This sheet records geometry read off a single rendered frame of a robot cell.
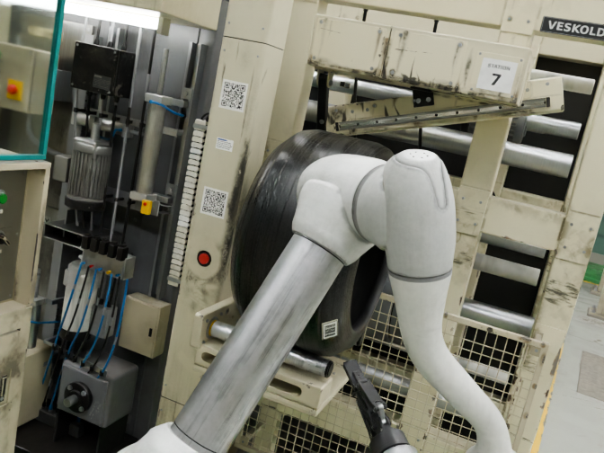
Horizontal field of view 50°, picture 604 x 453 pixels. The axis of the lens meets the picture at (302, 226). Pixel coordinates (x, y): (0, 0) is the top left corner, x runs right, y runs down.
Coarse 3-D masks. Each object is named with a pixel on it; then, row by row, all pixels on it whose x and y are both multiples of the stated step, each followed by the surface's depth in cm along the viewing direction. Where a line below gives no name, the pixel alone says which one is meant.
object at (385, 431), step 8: (376, 416) 127; (376, 424) 127; (384, 424) 125; (376, 432) 128; (384, 432) 124; (392, 432) 124; (400, 432) 124; (376, 440) 124; (384, 440) 123; (392, 440) 122; (400, 440) 123; (376, 448) 123; (384, 448) 122
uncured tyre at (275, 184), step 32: (288, 160) 153; (384, 160) 158; (256, 192) 151; (288, 192) 148; (256, 224) 149; (288, 224) 146; (256, 256) 149; (384, 256) 188; (256, 288) 151; (352, 288) 151; (320, 320) 149; (352, 320) 186; (320, 352) 161
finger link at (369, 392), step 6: (366, 378) 134; (360, 384) 132; (366, 384) 132; (366, 390) 130; (372, 390) 130; (366, 396) 130; (372, 396) 129; (378, 396) 129; (372, 402) 127; (384, 402) 126; (372, 408) 127; (378, 408) 125; (384, 408) 126
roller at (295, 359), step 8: (216, 320) 173; (216, 328) 170; (224, 328) 170; (232, 328) 170; (216, 336) 170; (224, 336) 169; (296, 352) 163; (304, 352) 163; (288, 360) 163; (296, 360) 162; (304, 360) 162; (312, 360) 161; (320, 360) 161; (328, 360) 161; (304, 368) 162; (312, 368) 161; (320, 368) 160; (328, 368) 160; (328, 376) 161
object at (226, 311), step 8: (216, 304) 177; (224, 304) 178; (232, 304) 181; (200, 312) 168; (208, 312) 169; (216, 312) 173; (224, 312) 178; (232, 312) 183; (200, 320) 167; (208, 320) 168; (224, 320) 179; (232, 320) 184; (192, 328) 168; (200, 328) 167; (208, 328) 170; (192, 336) 168; (200, 336) 168; (208, 336) 171; (192, 344) 169; (200, 344) 169
